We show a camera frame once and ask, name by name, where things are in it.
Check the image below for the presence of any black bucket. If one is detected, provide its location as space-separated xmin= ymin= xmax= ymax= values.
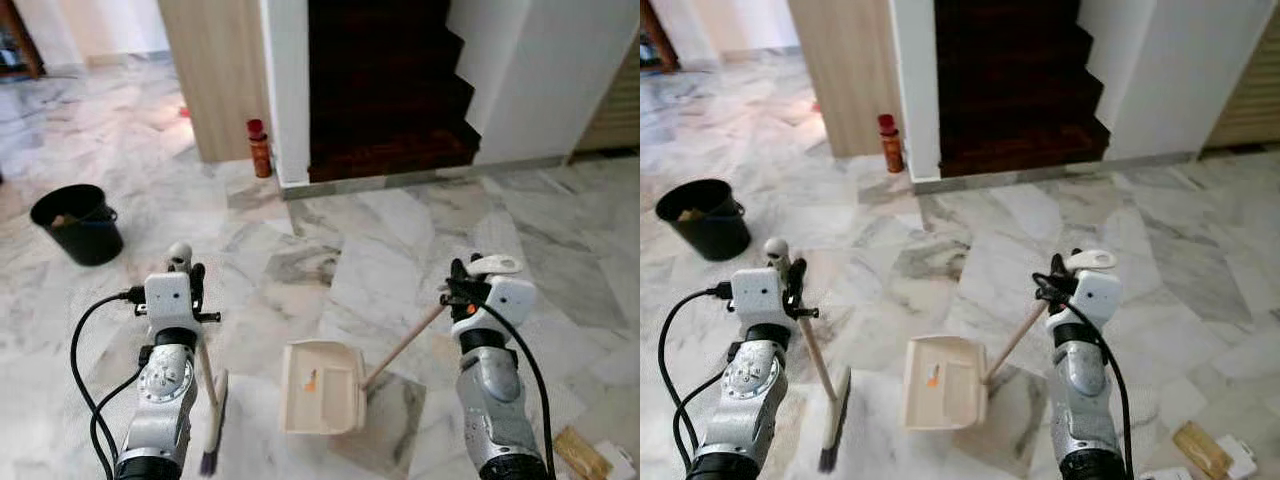
xmin=655 ymin=179 xmax=753 ymax=263
xmin=30 ymin=184 xmax=126 ymax=267

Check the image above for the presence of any dark wooden staircase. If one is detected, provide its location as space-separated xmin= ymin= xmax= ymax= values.
xmin=935 ymin=0 xmax=1111 ymax=179
xmin=308 ymin=0 xmax=483 ymax=184

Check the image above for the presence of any beige louvered door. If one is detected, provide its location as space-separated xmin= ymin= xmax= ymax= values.
xmin=575 ymin=45 xmax=641 ymax=153
xmin=1205 ymin=0 xmax=1280 ymax=151

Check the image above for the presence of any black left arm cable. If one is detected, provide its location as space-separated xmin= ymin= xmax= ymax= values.
xmin=70 ymin=288 xmax=151 ymax=480
xmin=657 ymin=283 xmax=736 ymax=471

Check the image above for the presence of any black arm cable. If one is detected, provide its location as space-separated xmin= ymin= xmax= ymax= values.
xmin=70 ymin=288 xmax=151 ymax=480
xmin=657 ymin=283 xmax=736 ymax=471
xmin=1090 ymin=300 xmax=1136 ymax=476
xmin=485 ymin=300 xmax=556 ymax=476

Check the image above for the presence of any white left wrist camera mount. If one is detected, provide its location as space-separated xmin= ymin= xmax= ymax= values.
xmin=730 ymin=267 xmax=796 ymax=331
xmin=143 ymin=272 xmax=201 ymax=336

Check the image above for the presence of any beige dustpan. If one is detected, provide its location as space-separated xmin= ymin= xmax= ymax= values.
xmin=903 ymin=249 xmax=1118 ymax=431
xmin=280 ymin=254 xmax=523 ymax=436

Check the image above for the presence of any white printed box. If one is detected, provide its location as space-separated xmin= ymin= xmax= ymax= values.
xmin=597 ymin=440 xmax=638 ymax=480
xmin=1222 ymin=438 xmax=1259 ymax=479

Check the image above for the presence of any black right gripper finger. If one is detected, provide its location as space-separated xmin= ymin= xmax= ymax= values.
xmin=443 ymin=255 xmax=483 ymax=301
xmin=1033 ymin=250 xmax=1071 ymax=296

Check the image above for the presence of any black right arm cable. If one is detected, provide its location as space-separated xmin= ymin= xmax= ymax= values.
xmin=485 ymin=300 xmax=556 ymax=476
xmin=1090 ymin=300 xmax=1136 ymax=476

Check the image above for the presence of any light wooden wall panel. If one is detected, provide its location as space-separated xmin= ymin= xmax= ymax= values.
xmin=158 ymin=0 xmax=273 ymax=164
xmin=787 ymin=0 xmax=904 ymax=159

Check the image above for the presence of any orange bottle red cap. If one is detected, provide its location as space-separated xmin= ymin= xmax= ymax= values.
xmin=246 ymin=118 xmax=273 ymax=179
xmin=877 ymin=113 xmax=904 ymax=174

